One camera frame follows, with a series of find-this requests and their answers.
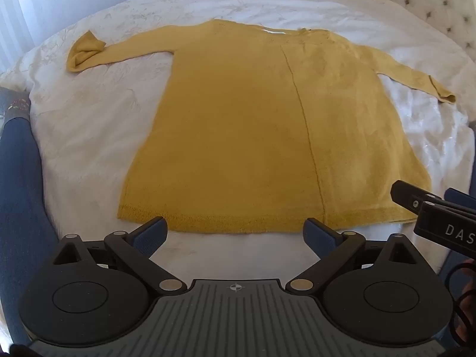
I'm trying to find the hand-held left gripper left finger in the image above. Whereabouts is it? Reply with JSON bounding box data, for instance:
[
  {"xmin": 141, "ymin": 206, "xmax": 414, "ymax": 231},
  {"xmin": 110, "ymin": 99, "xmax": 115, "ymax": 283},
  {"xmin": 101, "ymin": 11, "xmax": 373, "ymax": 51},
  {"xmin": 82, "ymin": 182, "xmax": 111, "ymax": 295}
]
[{"xmin": 53, "ymin": 216, "xmax": 188, "ymax": 294}]

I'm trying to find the person's blue denim leg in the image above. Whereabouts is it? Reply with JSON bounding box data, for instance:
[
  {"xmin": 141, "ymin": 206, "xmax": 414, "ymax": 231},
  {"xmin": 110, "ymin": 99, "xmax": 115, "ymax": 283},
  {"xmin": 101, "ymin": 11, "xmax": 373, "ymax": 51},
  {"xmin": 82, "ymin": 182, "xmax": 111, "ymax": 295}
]
[{"xmin": 0, "ymin": 87, "xmax": 65, "ymax": 347}]

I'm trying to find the beige tufted headboard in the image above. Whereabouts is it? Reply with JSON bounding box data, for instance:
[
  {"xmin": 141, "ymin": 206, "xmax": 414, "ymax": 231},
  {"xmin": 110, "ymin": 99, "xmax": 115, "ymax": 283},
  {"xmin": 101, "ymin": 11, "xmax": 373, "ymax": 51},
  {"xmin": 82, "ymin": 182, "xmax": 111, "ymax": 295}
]
[{"xmin": 316, "ymin": 0, "xmax": 476, "ymax": 58}]

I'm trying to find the white embroidered bedspread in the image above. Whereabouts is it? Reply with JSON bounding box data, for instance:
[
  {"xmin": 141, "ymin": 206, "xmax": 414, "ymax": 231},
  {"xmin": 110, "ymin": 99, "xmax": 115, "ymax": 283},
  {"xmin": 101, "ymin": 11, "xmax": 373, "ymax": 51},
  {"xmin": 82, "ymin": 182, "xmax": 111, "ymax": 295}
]
[{"xmin": 0, "ymin": 0, "xmax": 476, "ymax": 268}]

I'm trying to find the white sheer curtain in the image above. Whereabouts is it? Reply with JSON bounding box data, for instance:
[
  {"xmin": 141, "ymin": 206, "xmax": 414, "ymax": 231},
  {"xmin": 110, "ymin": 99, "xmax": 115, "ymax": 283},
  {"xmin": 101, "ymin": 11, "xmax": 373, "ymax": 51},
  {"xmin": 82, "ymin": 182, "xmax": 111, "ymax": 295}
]
[{"xmin": 0, "ymin": 0, "xmax": 43, "ymax": 73}]

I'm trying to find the yellow knit sweater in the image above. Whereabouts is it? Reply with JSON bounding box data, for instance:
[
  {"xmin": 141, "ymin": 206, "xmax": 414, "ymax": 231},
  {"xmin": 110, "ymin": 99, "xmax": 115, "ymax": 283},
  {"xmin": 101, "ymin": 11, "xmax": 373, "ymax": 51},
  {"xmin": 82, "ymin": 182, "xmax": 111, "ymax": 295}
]
[{"xmin": 66, "ymin": 19, "xmax": 456, "ymax": 234}]

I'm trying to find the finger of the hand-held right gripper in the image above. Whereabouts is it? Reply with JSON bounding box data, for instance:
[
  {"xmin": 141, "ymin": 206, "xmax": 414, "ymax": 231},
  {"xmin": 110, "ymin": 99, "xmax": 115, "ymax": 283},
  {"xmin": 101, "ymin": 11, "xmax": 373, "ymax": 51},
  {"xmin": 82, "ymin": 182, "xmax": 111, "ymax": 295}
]
[
  {"xmin": 390, "ymin": 180, "xmax": 444, "ymax": 215},
  {"xmin": 444, "ymin": 188, "xmax": 476, "ymax": 217}
]

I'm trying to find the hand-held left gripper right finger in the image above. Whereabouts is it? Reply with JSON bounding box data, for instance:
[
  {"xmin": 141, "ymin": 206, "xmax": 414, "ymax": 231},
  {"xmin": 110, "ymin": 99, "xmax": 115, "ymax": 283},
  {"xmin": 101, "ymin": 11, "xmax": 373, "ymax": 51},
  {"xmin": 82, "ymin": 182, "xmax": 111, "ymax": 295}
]
[{"xmin": 284, "ymin": 218, "xmax": 422, "ymax": 294}]

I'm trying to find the black cable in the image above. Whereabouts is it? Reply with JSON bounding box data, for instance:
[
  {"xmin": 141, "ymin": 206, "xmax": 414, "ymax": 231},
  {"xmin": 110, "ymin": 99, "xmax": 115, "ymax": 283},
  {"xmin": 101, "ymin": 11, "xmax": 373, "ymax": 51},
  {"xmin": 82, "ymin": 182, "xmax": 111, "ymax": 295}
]
[{"xmin": 445, "ymin": 258, "xmax": 476, "ymax": 345}]

